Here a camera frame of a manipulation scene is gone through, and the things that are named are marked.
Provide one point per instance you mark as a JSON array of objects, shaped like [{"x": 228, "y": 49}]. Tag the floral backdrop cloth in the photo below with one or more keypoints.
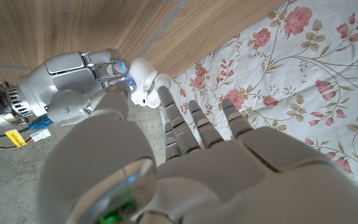
[{"x": 291, "y": 77}]

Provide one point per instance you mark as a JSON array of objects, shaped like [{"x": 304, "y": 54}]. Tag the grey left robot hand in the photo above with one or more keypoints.
[{"x": 228, "y": 180}]

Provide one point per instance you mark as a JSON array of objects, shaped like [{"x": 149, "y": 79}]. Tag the white AirPods case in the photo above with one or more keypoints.
[{"x": 143, "y": 81}]

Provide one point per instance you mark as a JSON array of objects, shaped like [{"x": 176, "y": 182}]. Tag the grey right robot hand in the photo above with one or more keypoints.
[{"x": 67, "y": 81}]

